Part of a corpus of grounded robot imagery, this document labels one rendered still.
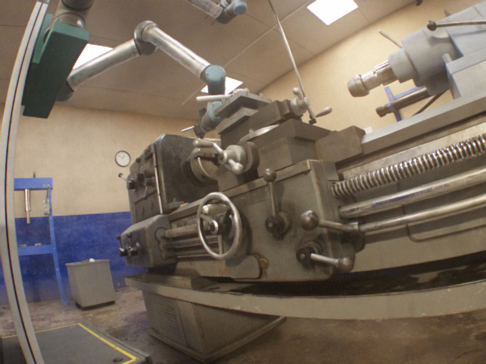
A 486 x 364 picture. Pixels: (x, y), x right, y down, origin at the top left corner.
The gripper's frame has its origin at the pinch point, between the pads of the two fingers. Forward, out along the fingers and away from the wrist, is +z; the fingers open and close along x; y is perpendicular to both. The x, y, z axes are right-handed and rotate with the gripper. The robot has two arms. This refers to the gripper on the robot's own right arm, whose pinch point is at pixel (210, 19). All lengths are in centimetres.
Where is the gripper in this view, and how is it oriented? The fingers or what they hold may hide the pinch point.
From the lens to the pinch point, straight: 204.0
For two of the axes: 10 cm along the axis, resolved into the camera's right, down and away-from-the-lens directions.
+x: 6.7, 6.2, 4.0
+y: -3.3, 7.4, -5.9
